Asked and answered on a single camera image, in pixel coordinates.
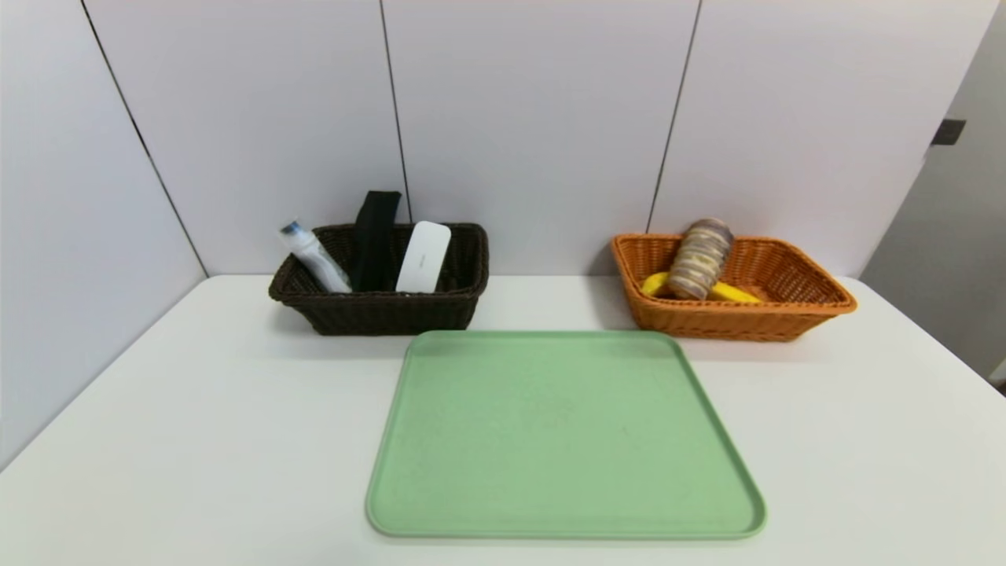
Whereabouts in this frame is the striped twisted bread loaf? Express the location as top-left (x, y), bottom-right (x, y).
top-left (667, 218), bottom-right (736, 302)

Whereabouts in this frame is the white router box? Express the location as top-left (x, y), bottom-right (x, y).
top-left (395, 220), bottom-right (453, 295)

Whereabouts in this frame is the black soft case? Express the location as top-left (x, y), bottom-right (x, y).
top-left (349, 190), bottom-right (403, 294)

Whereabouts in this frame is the dark brown wicker basket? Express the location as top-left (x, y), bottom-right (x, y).
top-left (268, 222), bottom-right (490, 337)

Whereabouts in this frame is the light green plastic tray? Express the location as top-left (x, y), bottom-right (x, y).
top-left (365, 329), bottom-right (768, 541)

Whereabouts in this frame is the yellow banana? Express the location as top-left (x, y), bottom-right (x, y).
top-left (641, 270), bottom-right (764, 305)

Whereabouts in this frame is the orange wicker basket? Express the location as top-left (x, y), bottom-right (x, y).
top-left (611, 233), bottom-right (858, 342)

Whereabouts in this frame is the white plastic bottle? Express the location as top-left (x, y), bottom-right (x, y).
top-left (280, 220), bottom-right (354, 295)

